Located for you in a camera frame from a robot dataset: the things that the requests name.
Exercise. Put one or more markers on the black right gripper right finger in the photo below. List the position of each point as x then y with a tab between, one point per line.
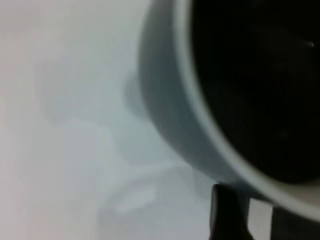
297	228

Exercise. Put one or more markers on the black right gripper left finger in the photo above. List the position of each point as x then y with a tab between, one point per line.
225	215

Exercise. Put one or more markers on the dark grey ceramic mug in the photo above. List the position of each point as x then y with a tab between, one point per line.
165	100

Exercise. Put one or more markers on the black coffee liquid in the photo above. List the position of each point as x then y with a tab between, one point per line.
250	87

